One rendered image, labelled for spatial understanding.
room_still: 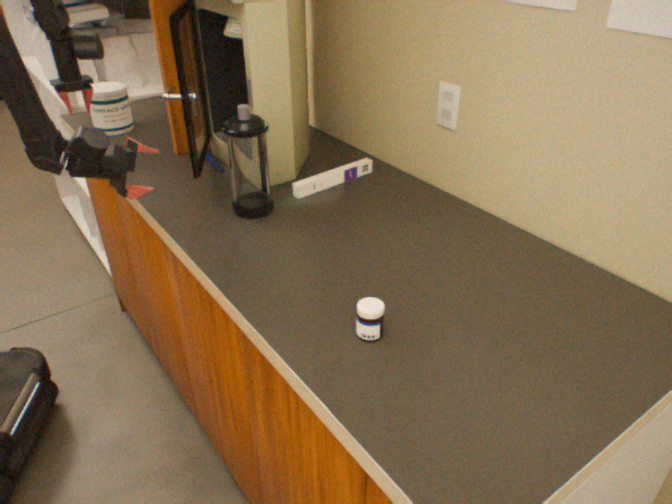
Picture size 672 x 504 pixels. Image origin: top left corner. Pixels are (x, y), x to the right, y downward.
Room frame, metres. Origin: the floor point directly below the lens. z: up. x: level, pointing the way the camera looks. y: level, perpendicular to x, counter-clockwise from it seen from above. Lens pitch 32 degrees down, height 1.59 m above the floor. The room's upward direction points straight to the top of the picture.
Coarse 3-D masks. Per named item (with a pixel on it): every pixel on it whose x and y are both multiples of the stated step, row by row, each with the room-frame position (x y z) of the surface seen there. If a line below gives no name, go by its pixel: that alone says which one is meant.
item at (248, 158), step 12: (264, 120) 1.26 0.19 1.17; (240, 132) 1.18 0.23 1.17; (252, 132) 1.18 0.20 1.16; (228, 144) 1.21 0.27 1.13; (240, 144) 1.19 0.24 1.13; (252, 144) 1.19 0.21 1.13; (264, 144) 1.22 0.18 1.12; (240, 156) 1.19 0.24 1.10; (252, 156) 1.19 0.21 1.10; (264, 156) 1.21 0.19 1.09; (240, 168) 1.19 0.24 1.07; (252, 168) 1.19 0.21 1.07; (264, 168) 1.21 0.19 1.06; (240, 180) 1.19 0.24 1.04; (252, 180) 1.19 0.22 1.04; (264, 180) 1.21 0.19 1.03; (240, 192) 1.19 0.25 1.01; (252, 192) 1.19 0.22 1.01; (264, 192) 1.21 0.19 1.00; (240, 204) 1.19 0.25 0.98; (252, 204) 1.19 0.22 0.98; (264, 204) 1.20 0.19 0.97
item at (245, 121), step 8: (240, 112) 1.22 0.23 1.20; (248, 112) 1.23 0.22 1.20; (232, 120) 1.22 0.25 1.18; (240, 120) 1.22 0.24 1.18; (248, 120) 1.22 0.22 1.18; (256, 120) 1.22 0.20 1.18; (232, 128) 1.20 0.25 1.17; (240, 128) 1.19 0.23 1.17; (248, 128) 1.19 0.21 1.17; (256, 128) 1.20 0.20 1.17
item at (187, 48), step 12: (180, 24) 1.39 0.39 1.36; (180, 36) 1.37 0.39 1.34; (192, 36) 1.55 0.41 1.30; (192, 48) 1.52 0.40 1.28; (192, 60) 1.49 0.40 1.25; (180, 72) 1.30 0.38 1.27; (192, 72) 1.47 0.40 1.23; (180, 84) 1.30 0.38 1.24; (192, 84) 1.44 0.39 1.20; (192, 108) 1.39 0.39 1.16; (192, 120) 1.36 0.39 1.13; (204, 120) 1.56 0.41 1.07; (204, 132) 1.53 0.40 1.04; (204, 144) 1.50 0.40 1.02; (192, 156) 1.30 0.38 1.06; (192, 168) 1.30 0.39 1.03
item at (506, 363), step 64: (192, 192) 1.34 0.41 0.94; (320, 192) 1.34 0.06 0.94; (384, 192) 1.34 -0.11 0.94; (192, 256) 1.01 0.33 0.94; (256, 256) 1.01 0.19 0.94; (320, 256) 1.01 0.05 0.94; (384, 256) 1.01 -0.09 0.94; (448, 256) 1.01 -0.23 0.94; (512, 256) 1.01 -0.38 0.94; (576, 256) 1.01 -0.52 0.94; (256, 320) 0.79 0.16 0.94; (320, 320) 0.79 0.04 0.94; (384, 320) 0.79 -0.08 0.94; (448, 320) 0.79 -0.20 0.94; (512, 320) 0.79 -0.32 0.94; (576, 320) 0.79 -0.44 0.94; (640, 320) 0.79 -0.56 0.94; (320, 384) 0.63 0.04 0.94; (384, 384) 0.63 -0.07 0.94; (448, 384) 0.63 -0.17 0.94; (512, 384) 0.63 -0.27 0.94; (576, 384) 0.63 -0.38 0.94; (640, 384) 0.63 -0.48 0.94; (384, 448) 0.51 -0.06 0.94; (448, 448) 0.51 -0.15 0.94; (512, 448) 0.51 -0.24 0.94; (576, 448) 0.51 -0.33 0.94
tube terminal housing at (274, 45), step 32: (256, 0) 1.37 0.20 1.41; (288, 0) 1.44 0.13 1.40; (256, 32) 1.37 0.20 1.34; (288, 32) 1.43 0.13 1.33; (256, 64) 1.36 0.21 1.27; (288, 64) 1.42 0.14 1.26; (256, 96) 1.36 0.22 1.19; (288, 96) 1.42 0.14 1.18; (288, 128) 1.41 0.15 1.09; (224, 160) 1.54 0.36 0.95; (288, 160) 1.41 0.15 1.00
